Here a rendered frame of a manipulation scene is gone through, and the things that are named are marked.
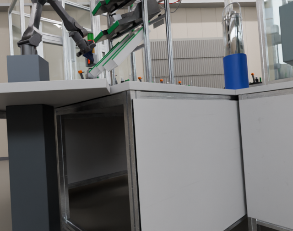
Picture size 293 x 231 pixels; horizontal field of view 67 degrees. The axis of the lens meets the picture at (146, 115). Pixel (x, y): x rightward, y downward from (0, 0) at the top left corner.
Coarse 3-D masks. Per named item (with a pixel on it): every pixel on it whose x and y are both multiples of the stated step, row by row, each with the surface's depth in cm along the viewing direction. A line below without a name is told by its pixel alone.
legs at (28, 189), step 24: (24, 120) 100; (48, 120) 107; (24, 144) 99; (48, 144) 105; (24, 168) 99; (48, 168) 103; (24, 192) 99; (48, 192) 101; (24, 216) 99; (48, 216) 100
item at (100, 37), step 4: (128, 12) 126; (124, 16) 125; (100, 32) 118; (104, 32) 118; (120, 32) 131; (100, 36) 120; (104, 36) 121; (108, 36) 126; (112, 36) 131; (96, 40) 126; (100, 40) 127
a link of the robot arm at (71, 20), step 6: (48, 0) 124; (54, 0) 124; (54, 6) 127; (60, 6) 129; (60, 12) 130; (66, 12) 133; (66, 18) 133; (72, 18) 136; (66, 24) 136; (72, 24) 135; (72, 30) 140
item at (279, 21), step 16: (272, 0) 117; (288, 0) 112; (272, 16) 118; (288, 16) 112; (272, 32) 118; (288, 32) 112; (272, 48) 118; (288, 48) 113; (272, 64) 119; (288, 64) 113; (272, 80) 119
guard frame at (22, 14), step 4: (12, 0) 218; (20, 0) 197; (12, 4) 220; (20, 4) 197; (20, 8) 196; (8, 12) 234; (20, 12) 197; (8, 16) 235; (20, 16) 198; (28, 16) 247; (8, 20) 235; (20, 20) 198; (24, 20) 198; (44, 20) 258; (48, 20) 262; (52, 20) 264; (8, 24) 236; (20, 24) 198; (24, 24) 198; (60, 24) 271; (24, 28) 198; (132, 80) 277
